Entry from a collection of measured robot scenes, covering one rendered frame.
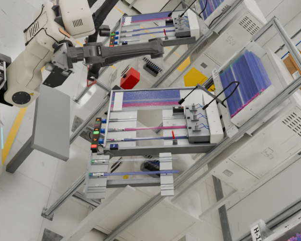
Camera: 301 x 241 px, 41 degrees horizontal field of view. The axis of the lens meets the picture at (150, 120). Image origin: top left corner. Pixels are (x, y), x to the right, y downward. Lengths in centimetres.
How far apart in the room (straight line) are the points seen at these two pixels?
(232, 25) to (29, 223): 233
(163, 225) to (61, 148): 101
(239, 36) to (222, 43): 17
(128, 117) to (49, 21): 97
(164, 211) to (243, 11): 186
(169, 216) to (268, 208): 142
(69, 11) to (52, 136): 81
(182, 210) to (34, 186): 108
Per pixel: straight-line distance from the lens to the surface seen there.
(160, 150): 257
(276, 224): 198
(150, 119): 422
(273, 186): 425
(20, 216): 292
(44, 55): 230
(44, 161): 332
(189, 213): 301
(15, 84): 240
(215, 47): 384
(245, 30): 381
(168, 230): 313
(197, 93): 306
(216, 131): 256
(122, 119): 283
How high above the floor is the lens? 219
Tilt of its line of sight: 27 degrees down
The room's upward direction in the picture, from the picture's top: 46 degrees clockwise
